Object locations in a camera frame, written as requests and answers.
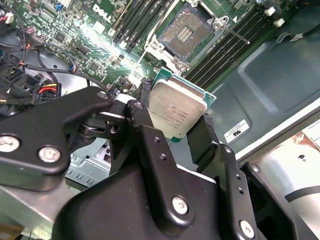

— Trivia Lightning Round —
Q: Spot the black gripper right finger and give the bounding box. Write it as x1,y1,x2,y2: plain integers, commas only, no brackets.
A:
186,113,305,240

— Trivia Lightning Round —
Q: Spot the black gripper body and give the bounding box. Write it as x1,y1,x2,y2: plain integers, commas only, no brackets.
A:
51,163,241,240

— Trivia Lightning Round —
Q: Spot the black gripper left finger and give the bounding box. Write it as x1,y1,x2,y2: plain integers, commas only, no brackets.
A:
0,81,196,235

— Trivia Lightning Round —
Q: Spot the silver CPU chip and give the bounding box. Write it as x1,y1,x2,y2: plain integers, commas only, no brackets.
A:
146,66,217,145

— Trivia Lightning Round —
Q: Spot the silver CPU locking lever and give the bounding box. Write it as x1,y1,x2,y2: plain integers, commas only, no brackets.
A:
131,51,148,76
214,17,251,45

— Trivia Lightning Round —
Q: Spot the silver socket cover frame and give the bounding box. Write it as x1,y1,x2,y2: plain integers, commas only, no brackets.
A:
144,33,191,75

